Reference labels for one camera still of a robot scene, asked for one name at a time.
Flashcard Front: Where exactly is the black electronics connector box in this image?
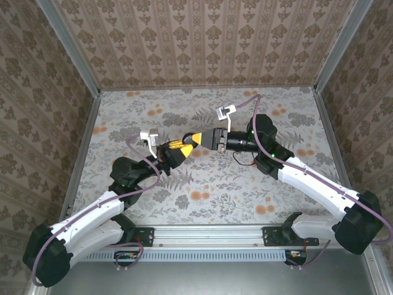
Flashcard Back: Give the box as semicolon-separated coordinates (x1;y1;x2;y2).
284;249;308;266
114;250;139;267

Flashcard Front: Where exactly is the grey metal sheet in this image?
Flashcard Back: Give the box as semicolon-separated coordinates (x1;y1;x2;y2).
27;245;393;295

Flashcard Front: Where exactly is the thin black cable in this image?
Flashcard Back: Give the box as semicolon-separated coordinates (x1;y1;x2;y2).
232;149;257;167

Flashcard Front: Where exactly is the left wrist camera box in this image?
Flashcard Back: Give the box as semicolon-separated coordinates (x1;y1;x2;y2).
139;128;161;159

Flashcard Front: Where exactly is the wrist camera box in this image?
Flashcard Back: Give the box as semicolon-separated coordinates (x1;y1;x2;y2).
139;128;161;159
216;103;238;132

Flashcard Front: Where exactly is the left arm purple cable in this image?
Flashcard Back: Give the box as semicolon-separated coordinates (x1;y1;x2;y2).
32;133;162;288

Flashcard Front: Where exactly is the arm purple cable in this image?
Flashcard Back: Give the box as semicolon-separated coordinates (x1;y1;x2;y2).
32;133;162;288
235;93;393;270

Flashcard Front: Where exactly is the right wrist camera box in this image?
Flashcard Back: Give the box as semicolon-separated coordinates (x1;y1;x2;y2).
216;103;238;132

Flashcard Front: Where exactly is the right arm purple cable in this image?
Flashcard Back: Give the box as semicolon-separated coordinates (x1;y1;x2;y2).
235;93;393;270

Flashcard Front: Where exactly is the aluminium frame side rail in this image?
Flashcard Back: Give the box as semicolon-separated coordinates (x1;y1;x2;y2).
312;88;365;224
57;90;103;227

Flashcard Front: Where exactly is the wide aluminium extrusion rail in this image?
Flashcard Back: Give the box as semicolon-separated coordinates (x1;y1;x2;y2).
66;224;341;250

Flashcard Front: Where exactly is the grey slotted cable duct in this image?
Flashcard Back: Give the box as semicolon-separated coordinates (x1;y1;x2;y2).
79;249;308;262

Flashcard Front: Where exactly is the aluminium frame post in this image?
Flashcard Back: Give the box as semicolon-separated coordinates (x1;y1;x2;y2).
36;0;102;96
313;0;375;95

